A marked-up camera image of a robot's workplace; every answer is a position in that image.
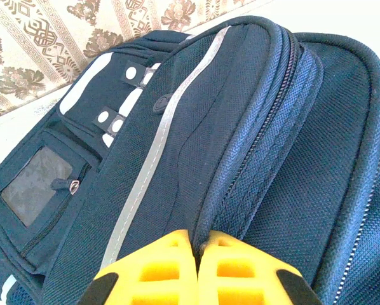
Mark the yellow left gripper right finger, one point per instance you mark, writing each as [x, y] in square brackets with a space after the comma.
[241, 270]

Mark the navy blue backpack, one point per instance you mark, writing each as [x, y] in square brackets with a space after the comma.
[272, 143]

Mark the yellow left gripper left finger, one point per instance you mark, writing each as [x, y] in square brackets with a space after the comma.
[164, 270]

